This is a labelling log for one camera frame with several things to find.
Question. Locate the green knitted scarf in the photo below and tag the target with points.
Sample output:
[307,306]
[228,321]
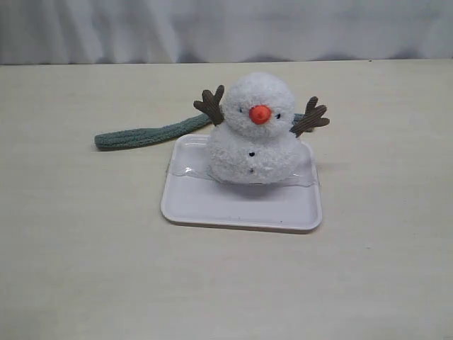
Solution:
[130,139]

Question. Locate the white plush snowman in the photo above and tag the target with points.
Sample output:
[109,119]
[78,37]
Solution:
[271,104]

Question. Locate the white plastic tray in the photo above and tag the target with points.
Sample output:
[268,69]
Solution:
[192,197]

